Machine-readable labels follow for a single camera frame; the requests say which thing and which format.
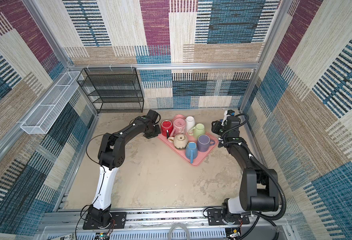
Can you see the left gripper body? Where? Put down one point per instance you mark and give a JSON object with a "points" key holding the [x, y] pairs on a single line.
{"points": [[155, 132]]}

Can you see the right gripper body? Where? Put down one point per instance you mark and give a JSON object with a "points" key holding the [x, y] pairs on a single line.
{"points": [[218, 128]]}

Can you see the white mug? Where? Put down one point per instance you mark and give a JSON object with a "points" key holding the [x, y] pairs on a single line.
{"points": [[190, 123]]}

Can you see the pink ghost pattern mug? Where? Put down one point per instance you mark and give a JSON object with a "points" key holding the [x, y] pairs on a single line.
{"points": [[179, 125]]}

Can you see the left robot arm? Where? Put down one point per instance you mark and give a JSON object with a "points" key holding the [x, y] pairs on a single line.
{"points": [[111, 156]]}

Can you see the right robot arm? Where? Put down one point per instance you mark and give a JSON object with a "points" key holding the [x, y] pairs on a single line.
{"points": [[260, 192]]}

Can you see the red mug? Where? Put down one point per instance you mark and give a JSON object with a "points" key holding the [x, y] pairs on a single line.
{"points": [[166, 128]]}

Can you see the light green mug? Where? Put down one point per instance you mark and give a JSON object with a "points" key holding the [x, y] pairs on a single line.
{"points": [[197, 130]]}

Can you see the purple mug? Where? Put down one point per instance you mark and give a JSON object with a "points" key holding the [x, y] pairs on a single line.
{"points": [[204, 143]]}

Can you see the blue mug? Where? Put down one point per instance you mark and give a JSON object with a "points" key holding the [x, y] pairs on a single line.
{"points": [[191, 151]]}

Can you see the cream ceramic teapot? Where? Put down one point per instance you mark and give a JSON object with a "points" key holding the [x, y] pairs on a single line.
{"points": [[180, 141]]}

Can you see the pink plastic tray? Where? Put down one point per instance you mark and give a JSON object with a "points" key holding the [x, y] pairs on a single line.
{"points": [[201, 156]]}

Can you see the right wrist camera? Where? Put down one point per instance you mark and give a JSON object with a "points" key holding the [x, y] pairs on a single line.
{"points": [[226, 115]]}

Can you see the black wire mesh shelf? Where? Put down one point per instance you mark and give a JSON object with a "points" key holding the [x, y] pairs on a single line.
{"points": [[112, 90]]}

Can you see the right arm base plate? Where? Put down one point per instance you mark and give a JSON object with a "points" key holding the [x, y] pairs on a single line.
{"points": [[215, 218]]}

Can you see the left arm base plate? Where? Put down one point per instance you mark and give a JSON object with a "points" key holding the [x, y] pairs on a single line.
{"points": [[116, 219]]}

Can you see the white wire mesh basket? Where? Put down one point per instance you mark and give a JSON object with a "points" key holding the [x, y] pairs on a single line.
{"points": [[42, 118]]}

